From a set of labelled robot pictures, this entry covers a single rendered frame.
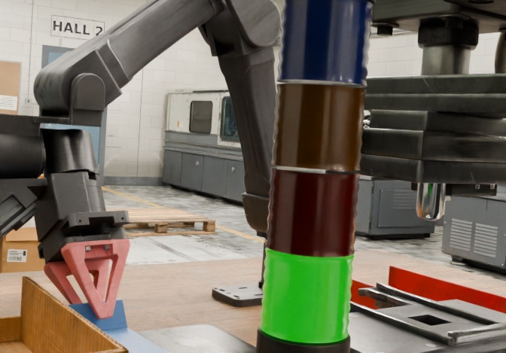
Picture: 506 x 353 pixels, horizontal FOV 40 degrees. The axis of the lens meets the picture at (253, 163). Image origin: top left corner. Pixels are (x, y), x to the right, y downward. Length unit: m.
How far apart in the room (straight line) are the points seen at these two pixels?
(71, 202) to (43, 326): 0.12
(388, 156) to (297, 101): 0.24
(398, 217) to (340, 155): 7.47
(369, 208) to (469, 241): 1.38
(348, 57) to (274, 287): 0.10
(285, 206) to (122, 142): 11.70
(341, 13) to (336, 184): 0.07
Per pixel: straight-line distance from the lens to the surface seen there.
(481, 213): 6.44
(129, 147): 12.02
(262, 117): 0.91
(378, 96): 0.57
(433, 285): 0.93
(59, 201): 0.72
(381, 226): 7.60
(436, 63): 0.57
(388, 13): 0.57
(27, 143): 0.74
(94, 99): 0.75
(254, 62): 0.89
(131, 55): 0.79
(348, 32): 0.28
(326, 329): 0.29
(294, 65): 0.28
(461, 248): 6.60
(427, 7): 0.54
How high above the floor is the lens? 1.14
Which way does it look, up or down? 3 degrees down
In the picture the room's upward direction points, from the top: 4 degrees clockwise
